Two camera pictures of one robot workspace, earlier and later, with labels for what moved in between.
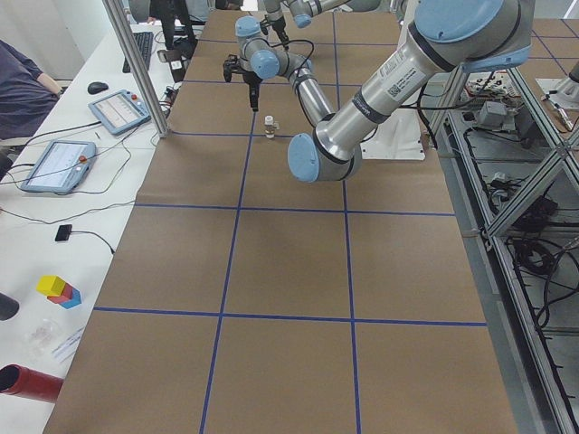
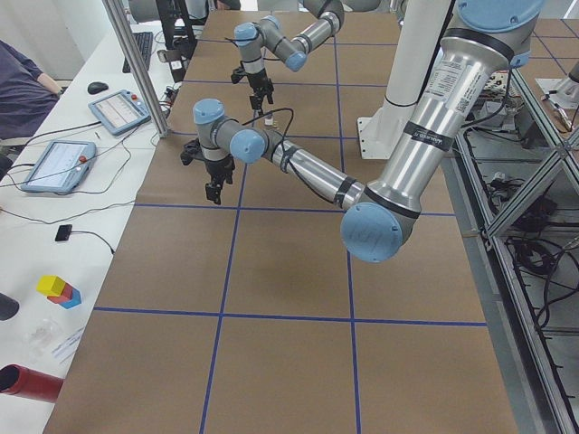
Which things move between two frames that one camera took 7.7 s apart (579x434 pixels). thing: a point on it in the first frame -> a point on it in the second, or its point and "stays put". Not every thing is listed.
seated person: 27,96 stays put
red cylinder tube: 25,382 stays put
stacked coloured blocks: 58,291 stays put
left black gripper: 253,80 -> 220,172
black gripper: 231,65 -> 192,151
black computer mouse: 97,87 stays put
